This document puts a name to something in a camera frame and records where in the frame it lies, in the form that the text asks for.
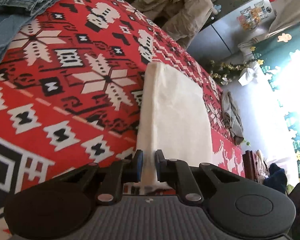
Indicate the pale blue figurine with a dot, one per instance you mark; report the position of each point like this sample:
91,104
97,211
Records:
217,8

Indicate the grey garment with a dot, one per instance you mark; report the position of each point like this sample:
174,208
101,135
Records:
231,115

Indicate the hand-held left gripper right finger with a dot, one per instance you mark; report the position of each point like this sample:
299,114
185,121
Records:
158,165

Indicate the red patterned blanket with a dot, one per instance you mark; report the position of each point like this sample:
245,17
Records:
65,80

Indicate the white cloth bow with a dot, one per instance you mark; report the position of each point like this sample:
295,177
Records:
248,75

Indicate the decorated Christmas tree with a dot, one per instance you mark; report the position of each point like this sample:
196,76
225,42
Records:
222,70

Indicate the pale pink garment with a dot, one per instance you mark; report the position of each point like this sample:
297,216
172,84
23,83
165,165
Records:
261,160

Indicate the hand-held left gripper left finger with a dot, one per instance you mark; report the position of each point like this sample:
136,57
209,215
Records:
139,165

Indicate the green window banner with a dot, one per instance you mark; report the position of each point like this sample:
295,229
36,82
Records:
270,52

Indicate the wooden cabinet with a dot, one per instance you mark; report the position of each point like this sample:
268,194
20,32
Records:
250,165

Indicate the dark blue fuzzy cloth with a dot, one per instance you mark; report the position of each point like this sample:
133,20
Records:
277,177

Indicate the white sweater with striped trim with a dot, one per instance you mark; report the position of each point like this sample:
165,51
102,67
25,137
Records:
175,110

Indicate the colourful fridge magnets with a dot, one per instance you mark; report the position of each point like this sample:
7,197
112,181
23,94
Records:
252,15

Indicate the grey refrigerator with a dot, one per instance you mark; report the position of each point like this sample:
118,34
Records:
222,37

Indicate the beige jacket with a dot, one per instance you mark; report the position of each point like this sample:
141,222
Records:
187,10

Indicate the green plant sprig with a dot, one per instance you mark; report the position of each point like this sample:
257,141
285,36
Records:
246,143

